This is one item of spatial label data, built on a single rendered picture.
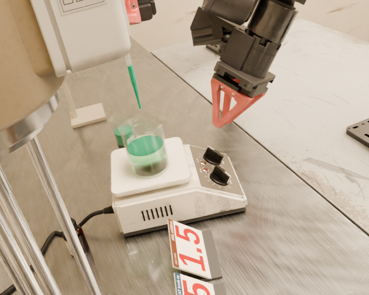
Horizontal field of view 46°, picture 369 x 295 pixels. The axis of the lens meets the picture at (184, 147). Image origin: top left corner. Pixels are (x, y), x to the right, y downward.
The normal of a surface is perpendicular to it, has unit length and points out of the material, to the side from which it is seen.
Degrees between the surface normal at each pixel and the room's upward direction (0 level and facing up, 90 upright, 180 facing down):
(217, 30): 71
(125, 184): 0
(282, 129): 0
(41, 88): 90
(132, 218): 90
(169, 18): 90
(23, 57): 90
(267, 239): 0
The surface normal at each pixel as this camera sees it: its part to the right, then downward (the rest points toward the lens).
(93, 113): -0.15, -0.82
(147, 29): 0.40, 0.46
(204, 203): 0.15, 0.53
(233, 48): -0.50, 0.24
